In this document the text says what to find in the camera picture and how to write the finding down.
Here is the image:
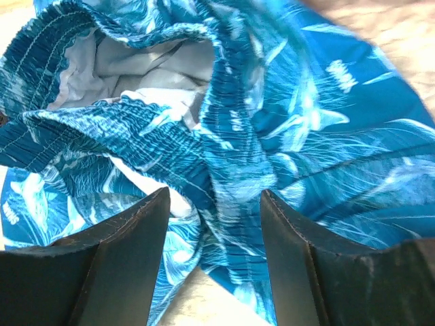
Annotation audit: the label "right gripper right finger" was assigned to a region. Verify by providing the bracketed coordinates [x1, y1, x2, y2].
[260, 190, 434, 325]

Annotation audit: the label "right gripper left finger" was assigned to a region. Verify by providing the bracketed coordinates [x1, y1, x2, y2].
[1, 188, 170, 325]

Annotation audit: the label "blue patterned shorts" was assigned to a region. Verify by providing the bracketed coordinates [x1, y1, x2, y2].
[1, 1, 434, 325]

